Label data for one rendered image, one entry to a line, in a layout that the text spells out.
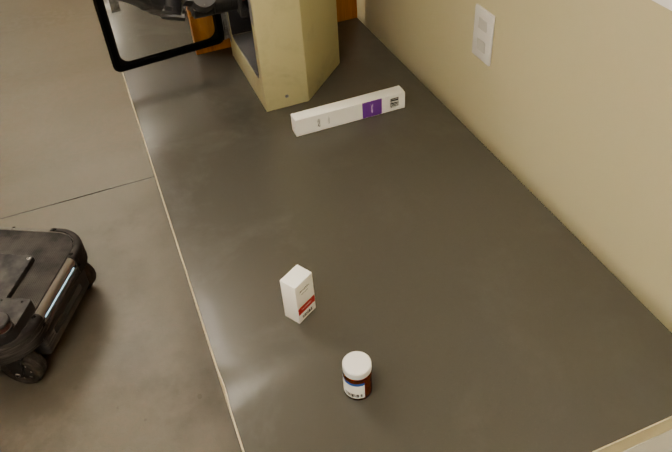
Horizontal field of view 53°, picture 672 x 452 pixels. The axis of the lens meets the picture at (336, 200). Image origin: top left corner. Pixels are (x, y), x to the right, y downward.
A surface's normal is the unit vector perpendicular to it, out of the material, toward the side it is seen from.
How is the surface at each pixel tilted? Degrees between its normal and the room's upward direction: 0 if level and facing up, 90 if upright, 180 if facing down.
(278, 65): 90
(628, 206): 90
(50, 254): 0
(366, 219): 0
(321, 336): 1
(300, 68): 90
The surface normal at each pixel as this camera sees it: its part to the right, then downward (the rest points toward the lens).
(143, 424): -0.06, -0.76
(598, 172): -0.93, 0.28
